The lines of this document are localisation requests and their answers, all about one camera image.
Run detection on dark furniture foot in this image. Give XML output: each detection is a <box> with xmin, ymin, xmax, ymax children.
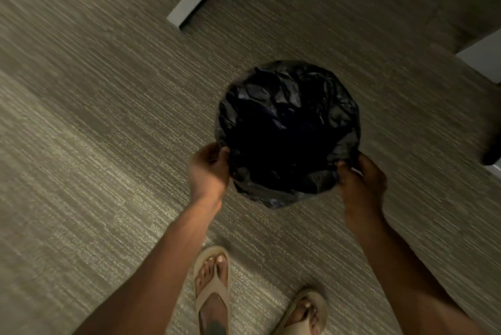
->
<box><xmin>482</xmin><ymin>127</ymin><xmax>501</xmax><ymax>181</ymax></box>

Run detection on grey furniture panel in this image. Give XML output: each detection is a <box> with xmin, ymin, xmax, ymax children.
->
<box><xmin>456</xmin><ymin>29</ymin><xmax>501</xmax><ymax>85</ymax></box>

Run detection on person's left hand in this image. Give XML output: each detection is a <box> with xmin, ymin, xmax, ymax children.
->
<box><xmin>187</xmin><ymin>142</ymin><xmax>231</xmax><ymax>206</ymax></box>

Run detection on person's right foot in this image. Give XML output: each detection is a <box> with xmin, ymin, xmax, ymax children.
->
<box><xmin>282</xmin><ymin>300</ymin><xmax>322</xmax><ymax>335</ymax></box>

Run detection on person's left foot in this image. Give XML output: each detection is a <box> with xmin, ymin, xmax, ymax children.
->
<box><xmin>196</xmin><ymin>255</ymin><xmax>230</xmax><ymax>335</ymax></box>

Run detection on person's right forearm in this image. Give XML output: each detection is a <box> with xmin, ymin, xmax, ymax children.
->
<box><xmin>344</xmin><ymin>206</ymin><xmax>491</xmax><ymax>335</ymax></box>

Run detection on black trash bag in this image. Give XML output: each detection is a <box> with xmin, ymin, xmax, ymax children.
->
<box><xmin>214</xmin><ymin>60</ymin><xmax>362</xmax><ymax>209</ymax></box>

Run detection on person's right hand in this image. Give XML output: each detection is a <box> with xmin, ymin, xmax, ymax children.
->
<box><xmin>336</xmin><ymin>153</ymin><xmax>388</xmax><ymax>226</ymax></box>

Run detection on person's left forearm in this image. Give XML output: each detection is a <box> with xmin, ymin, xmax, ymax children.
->
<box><xmin>73</xmin><ymin>195</ymin><xmax>224</xmax><ymax>335</ymax></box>

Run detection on person's foot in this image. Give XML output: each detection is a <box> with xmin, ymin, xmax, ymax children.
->
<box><xmin>196</xmin><ymin>255</ymin><xmax>230</xmax><ymax>335</ymax></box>
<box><xmin>282</xmin><ymin>300</ymin><xmax>322</xmax><ymax>335</ymax></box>

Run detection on beige sandal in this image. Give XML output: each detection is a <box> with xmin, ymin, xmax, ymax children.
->
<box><xmin>192</xmin><ymin>246</ymin><xmax>232</xmax><ymax>335</ymax></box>
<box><xmin>271</xmin><ymin>288</ymin><xmax>330</xmax><ymax>335</ymax></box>

